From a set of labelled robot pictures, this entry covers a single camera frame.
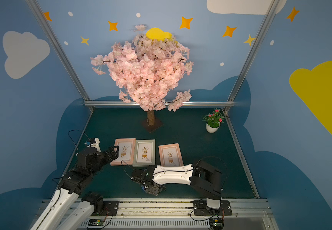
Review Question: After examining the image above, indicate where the blue and grey cloth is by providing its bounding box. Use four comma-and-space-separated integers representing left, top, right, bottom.
141, 185, 152, 194

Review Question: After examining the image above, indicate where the pink picture frame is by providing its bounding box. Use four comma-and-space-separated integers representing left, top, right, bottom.
158, 143, 184, 167
110, 138, 136, 166

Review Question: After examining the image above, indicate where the green picture frame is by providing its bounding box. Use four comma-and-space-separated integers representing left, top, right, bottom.
133, 140, 155, 167

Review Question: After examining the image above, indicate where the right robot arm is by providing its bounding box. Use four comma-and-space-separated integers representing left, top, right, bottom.
130, 160, 222, 210

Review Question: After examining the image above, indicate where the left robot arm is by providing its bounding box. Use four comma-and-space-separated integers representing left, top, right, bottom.
31, 146, 119, 230

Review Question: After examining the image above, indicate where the left controller board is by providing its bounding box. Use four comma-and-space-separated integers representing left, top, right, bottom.
86, 218, 106, 229

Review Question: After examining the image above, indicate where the controller board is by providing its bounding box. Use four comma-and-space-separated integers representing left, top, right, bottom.
209, 218, 224, 230
86, 218, 106, 229

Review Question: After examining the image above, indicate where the right controller board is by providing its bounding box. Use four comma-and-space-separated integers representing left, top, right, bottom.
209, 218, 224, 230

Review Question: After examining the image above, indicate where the white pot with flowers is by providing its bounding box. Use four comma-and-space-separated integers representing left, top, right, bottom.
203, 108, 223, 133

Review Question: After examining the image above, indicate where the pink blossom artificial tree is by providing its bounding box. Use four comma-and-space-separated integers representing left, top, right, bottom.
91, 25, 194, 132

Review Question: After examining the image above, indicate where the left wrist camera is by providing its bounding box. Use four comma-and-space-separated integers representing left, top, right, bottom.
85, 138, 101, 152

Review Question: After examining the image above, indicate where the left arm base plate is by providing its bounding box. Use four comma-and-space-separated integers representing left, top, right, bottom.
95, 200, 119, 216

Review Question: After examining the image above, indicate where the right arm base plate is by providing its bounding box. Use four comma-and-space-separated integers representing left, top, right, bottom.
192, 199, 233, 216

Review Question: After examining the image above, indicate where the aluminium front rail assembly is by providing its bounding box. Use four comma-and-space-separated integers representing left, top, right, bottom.
31, 198, 278, 230

